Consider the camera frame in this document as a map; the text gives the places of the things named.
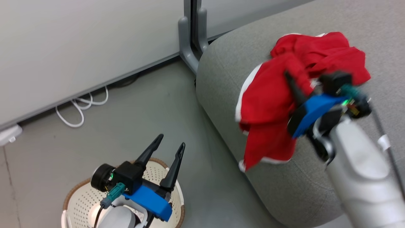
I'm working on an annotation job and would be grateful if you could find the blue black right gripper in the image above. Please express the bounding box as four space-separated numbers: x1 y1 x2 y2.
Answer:
283 71 347 139

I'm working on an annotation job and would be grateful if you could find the teal right cable connector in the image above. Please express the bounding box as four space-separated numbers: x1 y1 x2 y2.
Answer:
340 84 361 99

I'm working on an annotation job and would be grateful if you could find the white coiled cable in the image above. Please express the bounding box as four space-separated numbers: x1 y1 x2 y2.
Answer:
55 85 109 128

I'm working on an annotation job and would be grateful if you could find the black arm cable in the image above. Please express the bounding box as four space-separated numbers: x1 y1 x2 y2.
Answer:
369 100 405 193
93 204 105 228

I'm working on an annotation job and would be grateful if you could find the red garment with white trim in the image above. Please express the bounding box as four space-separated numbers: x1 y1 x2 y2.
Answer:
235 52 317 172

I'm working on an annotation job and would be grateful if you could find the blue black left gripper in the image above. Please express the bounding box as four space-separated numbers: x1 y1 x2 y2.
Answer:
123 134 186 222

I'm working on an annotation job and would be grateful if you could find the grey fabric sofa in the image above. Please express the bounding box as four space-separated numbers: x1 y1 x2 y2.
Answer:
196 0 405 228

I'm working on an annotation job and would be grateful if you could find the dark grey partition post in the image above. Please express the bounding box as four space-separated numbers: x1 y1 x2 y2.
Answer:
184 0 202 22

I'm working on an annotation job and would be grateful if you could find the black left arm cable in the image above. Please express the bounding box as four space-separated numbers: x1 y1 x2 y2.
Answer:
93 204 105 228

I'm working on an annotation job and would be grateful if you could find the white power strip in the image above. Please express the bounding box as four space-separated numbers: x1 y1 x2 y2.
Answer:
0 124 23 147

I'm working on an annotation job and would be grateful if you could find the teal left cable connector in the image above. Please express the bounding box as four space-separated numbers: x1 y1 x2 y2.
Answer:
101 183 126 209

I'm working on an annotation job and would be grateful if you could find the black cable under partition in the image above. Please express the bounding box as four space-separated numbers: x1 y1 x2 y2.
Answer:
109 74 140 89

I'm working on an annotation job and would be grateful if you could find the teal cable connector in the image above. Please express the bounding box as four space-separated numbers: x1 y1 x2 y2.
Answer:
101 183 126 209
340 84 361 99

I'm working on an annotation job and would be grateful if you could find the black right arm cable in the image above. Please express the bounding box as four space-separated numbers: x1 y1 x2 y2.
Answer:
369 100 405 193

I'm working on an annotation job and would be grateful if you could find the white partition panel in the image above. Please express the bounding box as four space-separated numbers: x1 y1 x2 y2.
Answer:
0 0 190 131
202 0 317 41

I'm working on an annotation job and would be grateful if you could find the white perforated laundry basket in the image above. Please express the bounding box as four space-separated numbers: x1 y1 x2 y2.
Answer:
62 157 185 228

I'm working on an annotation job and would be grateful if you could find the grey partition leg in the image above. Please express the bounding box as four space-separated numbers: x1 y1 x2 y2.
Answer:
178 16 200 75
197 8 209 53

